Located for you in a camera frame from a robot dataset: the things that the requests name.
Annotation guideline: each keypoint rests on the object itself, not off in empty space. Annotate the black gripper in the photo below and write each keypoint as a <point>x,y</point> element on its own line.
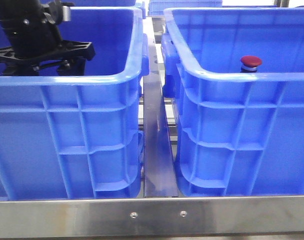
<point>36,42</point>

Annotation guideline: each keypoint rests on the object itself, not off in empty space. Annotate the red mushroom push button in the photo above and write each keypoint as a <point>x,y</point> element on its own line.
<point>250,64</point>

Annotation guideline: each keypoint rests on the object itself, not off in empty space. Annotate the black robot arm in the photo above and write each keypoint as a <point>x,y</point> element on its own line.
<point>36,42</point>

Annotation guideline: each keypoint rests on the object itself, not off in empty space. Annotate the left blue plastic crate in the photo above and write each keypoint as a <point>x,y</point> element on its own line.
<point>77,137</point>

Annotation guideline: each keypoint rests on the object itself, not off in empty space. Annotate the blue plastic crate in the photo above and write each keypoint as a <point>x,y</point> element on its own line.
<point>239,134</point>
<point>77,137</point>

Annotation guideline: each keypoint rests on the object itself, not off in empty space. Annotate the rear left blue crate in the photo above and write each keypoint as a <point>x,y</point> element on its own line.
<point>110,3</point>

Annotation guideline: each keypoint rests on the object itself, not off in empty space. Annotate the rear right blue crate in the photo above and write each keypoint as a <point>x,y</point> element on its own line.
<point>156,7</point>

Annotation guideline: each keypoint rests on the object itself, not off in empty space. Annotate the steel centre divider bar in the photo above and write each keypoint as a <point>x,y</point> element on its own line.
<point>159,174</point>

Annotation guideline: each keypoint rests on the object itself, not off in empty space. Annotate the right blue plastic crate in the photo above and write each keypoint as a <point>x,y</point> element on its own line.
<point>239,134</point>

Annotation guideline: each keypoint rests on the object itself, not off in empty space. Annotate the steel front rail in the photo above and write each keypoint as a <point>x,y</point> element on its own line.
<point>151,217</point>

